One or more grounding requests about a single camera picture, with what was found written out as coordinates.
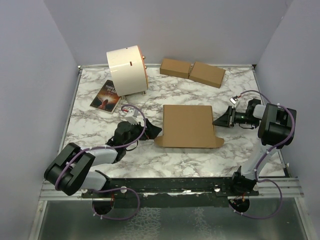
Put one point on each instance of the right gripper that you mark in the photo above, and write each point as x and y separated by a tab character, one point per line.
227	119

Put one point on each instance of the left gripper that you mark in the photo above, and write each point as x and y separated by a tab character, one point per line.
151	131

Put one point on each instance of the brown cardboard box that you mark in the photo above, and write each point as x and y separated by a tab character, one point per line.
188	126

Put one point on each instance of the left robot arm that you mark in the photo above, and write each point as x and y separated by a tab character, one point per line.
70	170

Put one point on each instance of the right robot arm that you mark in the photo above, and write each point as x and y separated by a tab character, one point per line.
276	127

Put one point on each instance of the dark paperback book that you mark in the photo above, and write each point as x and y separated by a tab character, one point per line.
107	98

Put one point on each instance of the cream cylindrical container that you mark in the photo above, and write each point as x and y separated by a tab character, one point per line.
128	70

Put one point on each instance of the aluminium table frame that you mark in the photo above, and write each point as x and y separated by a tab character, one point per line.
61	217

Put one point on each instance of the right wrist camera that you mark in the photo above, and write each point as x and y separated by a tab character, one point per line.
234	100

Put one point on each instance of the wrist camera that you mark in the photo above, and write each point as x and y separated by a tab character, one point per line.
234	100
131	116

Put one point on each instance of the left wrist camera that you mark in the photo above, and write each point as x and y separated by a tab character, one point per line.
131	116

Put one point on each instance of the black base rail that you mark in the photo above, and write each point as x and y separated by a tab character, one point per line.
181	191

